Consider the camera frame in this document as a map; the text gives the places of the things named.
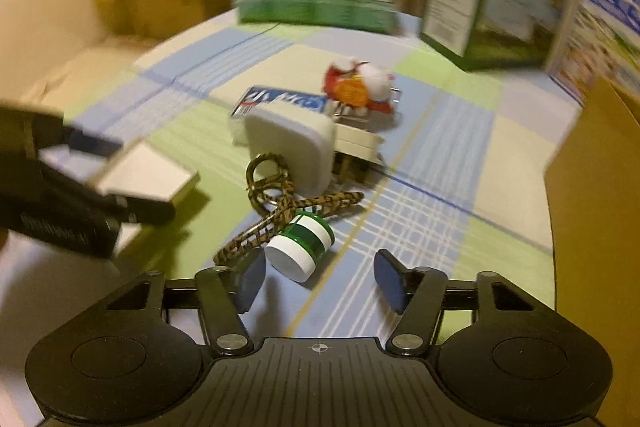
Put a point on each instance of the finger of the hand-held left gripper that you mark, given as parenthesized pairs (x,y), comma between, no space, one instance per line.
(145,209)
(92,143)

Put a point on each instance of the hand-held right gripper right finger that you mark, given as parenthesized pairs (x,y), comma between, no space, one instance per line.
(390,281)

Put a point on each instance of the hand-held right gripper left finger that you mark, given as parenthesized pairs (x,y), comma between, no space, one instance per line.
(250,281)

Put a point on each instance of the white box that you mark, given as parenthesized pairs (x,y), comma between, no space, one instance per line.
(145,174)

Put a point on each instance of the white square device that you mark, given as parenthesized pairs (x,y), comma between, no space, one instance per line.
(287,147)

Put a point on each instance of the beige plug adapter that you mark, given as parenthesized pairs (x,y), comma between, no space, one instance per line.
(355,144)

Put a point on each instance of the green and white jar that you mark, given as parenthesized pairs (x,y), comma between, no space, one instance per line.
(295,252)

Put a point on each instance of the blue tissue packet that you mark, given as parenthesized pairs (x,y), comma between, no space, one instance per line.
(280,99)

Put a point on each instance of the white and red cat toy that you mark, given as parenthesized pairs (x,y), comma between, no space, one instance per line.
(365,82)

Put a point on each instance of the green milk carton box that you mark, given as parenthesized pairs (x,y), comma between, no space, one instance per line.
(500,7)

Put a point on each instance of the blue milk carton box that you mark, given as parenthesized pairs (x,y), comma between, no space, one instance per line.
(610,17)

